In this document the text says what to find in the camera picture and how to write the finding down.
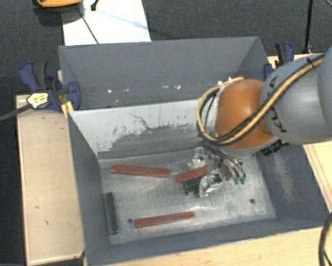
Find black cylinder on white bracket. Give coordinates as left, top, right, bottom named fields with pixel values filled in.
left=259, top=139, right=292, bottom=158

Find pale wood board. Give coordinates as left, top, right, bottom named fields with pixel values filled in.
left=9, top=89, right=87, bottom=266

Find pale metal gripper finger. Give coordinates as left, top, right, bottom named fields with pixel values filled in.
left=186, top=146, right=210, bottom=170
left=197, top=173, right=225, bottom=198

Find grey metal bin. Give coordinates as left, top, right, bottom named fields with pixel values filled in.
left=57, top=19, right=332, bottom=266

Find dark green flat block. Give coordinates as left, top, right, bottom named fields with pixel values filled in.
left=103, top=191, right=120, bottom=235
left=182, top=176, right=209, bottom=197

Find red-brown flat block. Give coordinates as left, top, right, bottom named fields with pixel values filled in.
left=133, top=210, right=197, bottom=229
left=175, top=165, right=219, bottom=184
left=110, top=158, right=172, bottom=185

